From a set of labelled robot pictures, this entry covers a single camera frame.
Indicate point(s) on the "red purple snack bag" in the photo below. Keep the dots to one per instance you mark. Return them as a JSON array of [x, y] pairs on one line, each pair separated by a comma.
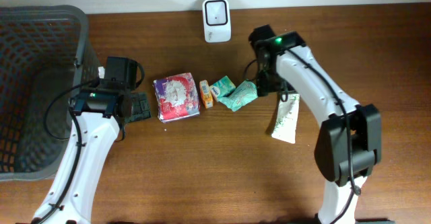
[[177, 97]]

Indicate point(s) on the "white barcode scanner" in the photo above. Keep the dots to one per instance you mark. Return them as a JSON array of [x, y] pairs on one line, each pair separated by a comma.
[[216, 21]]

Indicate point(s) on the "grey plastic mesh basket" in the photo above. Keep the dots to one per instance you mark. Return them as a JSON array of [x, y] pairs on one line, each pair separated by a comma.
[[45, 50]]

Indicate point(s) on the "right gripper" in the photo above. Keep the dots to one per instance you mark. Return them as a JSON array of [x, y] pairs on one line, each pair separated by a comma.
[[269, 86]]

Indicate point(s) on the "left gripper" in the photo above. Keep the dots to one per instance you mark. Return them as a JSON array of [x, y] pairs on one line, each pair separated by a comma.
[[141, 105]]

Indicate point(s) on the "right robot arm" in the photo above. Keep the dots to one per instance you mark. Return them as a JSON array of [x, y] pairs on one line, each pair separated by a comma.
[[349, 143]]

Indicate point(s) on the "small orange box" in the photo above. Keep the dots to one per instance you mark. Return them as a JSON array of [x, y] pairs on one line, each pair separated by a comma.
[[206, 95]]

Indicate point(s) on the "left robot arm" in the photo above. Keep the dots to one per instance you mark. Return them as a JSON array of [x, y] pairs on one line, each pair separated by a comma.
[[99, 109]]

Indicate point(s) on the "green tissue pack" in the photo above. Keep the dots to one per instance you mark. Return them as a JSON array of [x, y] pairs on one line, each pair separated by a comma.
[[222, 88]]

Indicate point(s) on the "white tube gold cap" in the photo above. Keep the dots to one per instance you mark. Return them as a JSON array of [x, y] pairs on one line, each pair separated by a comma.
[[286, 121]]

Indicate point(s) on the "teal wet wipes pouch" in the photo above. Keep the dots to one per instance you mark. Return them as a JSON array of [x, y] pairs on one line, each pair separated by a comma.
[[244, 94]]

